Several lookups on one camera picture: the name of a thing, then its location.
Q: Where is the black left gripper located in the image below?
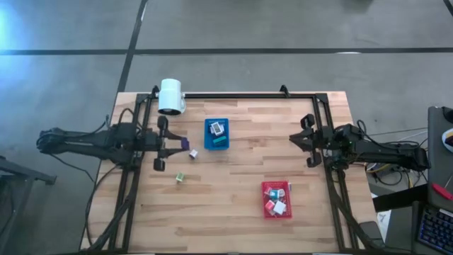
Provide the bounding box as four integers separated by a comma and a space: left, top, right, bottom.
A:
143, 115, 190, 172

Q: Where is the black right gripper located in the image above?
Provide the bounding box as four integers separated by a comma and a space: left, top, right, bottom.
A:
288, 113, 334, 169

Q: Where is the blue plastic basket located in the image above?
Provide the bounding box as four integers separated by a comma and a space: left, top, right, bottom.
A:
203, 118, 231, 152

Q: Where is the white cylindrical projector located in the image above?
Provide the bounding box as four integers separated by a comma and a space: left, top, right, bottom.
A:
157, 78, 187, 116

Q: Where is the red plastic basket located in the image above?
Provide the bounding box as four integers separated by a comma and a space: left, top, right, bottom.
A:
260, 181, 294, 220

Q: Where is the black phone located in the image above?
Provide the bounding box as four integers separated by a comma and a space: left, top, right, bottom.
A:
359, 221, 385, 249

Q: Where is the grey desk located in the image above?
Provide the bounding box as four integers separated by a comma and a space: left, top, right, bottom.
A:
426, 105, 453, 213

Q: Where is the red hand tool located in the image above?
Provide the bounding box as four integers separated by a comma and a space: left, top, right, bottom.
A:
431, 183, 453, 202

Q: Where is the grey metal stand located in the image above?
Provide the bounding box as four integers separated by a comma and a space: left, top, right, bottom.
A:
0, 154, 57, 255

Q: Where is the backlit black keyboard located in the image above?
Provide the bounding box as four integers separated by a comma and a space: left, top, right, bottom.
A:
416, 203, 453, 255

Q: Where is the tangled cable bundle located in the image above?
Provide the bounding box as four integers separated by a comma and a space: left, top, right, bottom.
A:
364, 129, 429, 188

